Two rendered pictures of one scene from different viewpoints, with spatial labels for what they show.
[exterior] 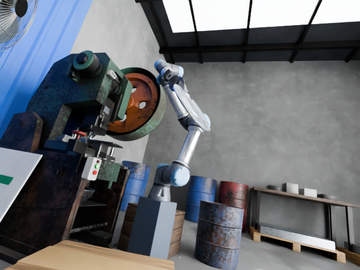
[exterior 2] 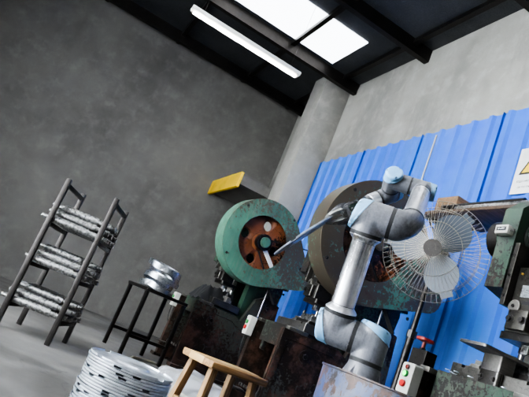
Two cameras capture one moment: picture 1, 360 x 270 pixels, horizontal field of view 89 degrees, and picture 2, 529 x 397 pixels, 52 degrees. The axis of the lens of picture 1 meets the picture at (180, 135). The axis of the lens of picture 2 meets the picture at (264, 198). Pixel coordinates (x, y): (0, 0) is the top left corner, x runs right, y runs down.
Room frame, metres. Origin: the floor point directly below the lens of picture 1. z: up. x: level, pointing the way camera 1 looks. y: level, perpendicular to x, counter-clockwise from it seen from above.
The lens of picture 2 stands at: (2.49, -1.57, 0.46)
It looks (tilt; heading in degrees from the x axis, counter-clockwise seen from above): 14 degrees up; 142
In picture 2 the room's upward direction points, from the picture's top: 22 degrees clockwise
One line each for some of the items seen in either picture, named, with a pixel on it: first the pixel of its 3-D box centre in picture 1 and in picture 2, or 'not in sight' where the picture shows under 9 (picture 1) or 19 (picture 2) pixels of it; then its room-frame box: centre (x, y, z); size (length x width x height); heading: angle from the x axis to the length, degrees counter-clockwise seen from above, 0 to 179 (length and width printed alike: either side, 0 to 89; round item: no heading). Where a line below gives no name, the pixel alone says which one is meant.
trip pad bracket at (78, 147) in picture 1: (74, 155); (419, 370); (1.14, 0.61, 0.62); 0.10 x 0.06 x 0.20; 163
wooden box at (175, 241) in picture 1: (154, 228); not in sight; (1.78, 0.07, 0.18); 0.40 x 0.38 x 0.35; 66
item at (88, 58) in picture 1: (107, 83); not in sight; (1.51, 0.74, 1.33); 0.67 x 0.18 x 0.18; 163
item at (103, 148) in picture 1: (103, 150); (490, 367); (1.46, 0.57, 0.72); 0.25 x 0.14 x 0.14; 73
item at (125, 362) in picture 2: not in sight; (132, 365); (0.85, -0.55, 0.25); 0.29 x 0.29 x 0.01
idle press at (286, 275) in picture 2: not in sight; (253, 297); (-1.75, 2.06, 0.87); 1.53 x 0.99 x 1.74; 76
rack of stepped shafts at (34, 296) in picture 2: not in sight; (65, 262); (-0.98, -0.18, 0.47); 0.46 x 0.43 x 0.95; 53
